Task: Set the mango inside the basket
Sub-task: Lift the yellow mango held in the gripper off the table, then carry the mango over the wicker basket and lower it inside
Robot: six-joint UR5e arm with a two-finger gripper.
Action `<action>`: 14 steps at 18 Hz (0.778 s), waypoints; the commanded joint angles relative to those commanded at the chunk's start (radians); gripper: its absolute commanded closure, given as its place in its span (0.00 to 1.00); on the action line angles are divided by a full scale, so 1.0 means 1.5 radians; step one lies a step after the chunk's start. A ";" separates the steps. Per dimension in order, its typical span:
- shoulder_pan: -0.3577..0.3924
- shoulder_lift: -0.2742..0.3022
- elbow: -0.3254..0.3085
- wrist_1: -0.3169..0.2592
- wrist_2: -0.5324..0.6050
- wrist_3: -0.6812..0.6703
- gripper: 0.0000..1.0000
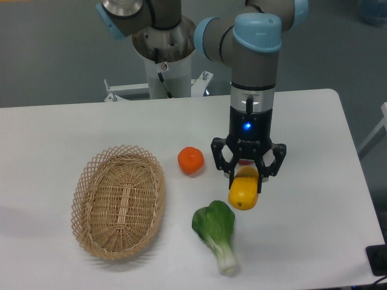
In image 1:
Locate green bok choy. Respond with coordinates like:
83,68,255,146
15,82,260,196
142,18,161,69
192,201,237,274

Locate black device at table edge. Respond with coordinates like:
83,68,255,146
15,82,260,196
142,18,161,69
365,244,386,276

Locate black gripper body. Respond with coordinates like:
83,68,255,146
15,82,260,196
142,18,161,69
226,106,273,160

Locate woven wicker basket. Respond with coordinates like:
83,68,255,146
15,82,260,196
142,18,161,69
71,145,166,260

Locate white frame at right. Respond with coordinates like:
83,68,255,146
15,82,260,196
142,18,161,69
357,102,386,160

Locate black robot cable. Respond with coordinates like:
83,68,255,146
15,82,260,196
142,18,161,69
154,47,174,99

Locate yellow mango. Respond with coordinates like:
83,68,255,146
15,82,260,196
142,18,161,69
228,166,259,211

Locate red object under gripper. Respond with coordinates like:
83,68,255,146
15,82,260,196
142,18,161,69
238,159,255,166

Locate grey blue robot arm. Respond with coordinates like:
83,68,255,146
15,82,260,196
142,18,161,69
96,1,308,192

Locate orange tangerine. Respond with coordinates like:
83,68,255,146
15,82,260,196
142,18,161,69
178,146,204,175

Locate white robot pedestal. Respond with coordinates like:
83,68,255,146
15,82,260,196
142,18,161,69
104,16,213,102

